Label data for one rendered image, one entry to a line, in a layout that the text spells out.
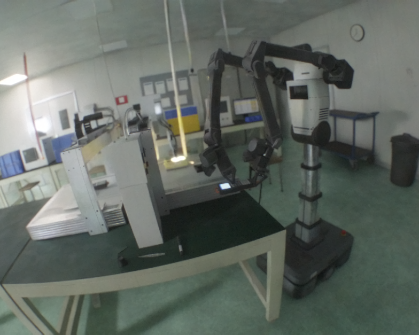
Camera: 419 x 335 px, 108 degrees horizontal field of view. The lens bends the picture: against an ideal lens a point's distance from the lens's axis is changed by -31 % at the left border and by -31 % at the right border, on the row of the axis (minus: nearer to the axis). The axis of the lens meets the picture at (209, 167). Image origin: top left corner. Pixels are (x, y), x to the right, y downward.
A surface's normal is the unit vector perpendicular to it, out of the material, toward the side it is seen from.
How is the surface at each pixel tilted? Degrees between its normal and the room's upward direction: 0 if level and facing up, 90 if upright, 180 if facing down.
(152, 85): 90
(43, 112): 90
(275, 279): 90
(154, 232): 90
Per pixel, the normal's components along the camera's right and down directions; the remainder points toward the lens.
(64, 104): 0.25, 0.28
